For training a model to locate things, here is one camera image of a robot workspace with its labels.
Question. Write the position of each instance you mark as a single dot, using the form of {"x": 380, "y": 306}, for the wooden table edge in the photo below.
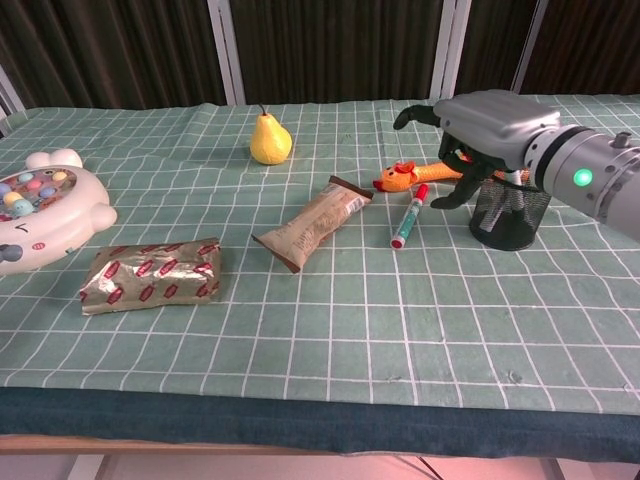
{"x": 150, "y": 444}

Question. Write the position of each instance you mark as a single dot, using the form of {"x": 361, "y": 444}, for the black mesh pen holder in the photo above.
{"x": 510, "y": 222}

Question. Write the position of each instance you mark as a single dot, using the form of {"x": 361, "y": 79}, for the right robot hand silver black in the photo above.
{"x": 492, "y": 125}

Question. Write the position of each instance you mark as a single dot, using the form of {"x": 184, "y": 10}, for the dark blue under cloth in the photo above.
{"x": 300, "y": 420}

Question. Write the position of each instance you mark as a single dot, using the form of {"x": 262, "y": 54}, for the yellow pear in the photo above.
{"x": 270, "y": 142}

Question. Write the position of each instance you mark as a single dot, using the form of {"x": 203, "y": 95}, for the red-capped marker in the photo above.
{"x": 411, "y": 216}

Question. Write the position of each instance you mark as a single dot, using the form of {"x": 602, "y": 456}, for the dark brown curtain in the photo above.
{"x": 330, "y": 47}

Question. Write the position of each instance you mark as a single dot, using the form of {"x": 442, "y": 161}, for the white fishing game toy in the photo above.
{"x": 45, "y": 215}

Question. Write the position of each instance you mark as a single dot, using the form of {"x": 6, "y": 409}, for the orange rubber chicken toy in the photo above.
{"x": 400, "y": 179}

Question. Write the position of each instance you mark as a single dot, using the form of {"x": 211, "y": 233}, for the white frame post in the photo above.
{"x": 530, "y": 45}
{"x": 226, "y": 50}
{"x": 447, "y": 47}
{"x": 11, "y": 105}

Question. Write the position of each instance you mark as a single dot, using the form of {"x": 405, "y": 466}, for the gold foil package red labels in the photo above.
{"x": 150, "y": 277}

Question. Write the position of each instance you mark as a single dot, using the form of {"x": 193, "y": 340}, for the beige snack bar wrapper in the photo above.
{"x": 315, "y": 225}

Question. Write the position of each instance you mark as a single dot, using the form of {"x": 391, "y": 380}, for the green checked tablecloth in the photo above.
{"x": 380, "y": 320}

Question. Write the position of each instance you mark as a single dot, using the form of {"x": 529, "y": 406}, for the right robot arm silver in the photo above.
{"x": 585, "y": 175}

